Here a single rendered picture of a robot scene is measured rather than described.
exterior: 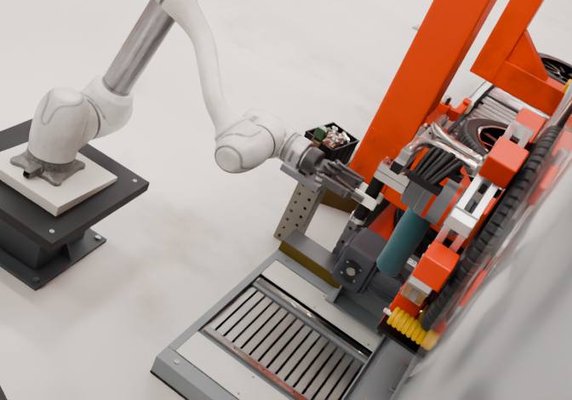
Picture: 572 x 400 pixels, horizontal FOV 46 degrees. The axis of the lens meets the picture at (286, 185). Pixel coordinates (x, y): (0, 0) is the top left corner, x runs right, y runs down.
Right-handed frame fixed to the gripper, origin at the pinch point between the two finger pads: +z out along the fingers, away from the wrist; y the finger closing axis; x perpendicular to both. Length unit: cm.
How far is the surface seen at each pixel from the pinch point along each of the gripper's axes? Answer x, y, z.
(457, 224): 12.1, 9.8, 23.4
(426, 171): 16.4, 2.8, 10.0
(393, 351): -61, -27, 28
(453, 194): 7.5, -12.9, 18.0
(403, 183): 10.1, 2.3, 6.7
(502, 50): -10, -253, -10
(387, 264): -31.0, -25.0, 11.8
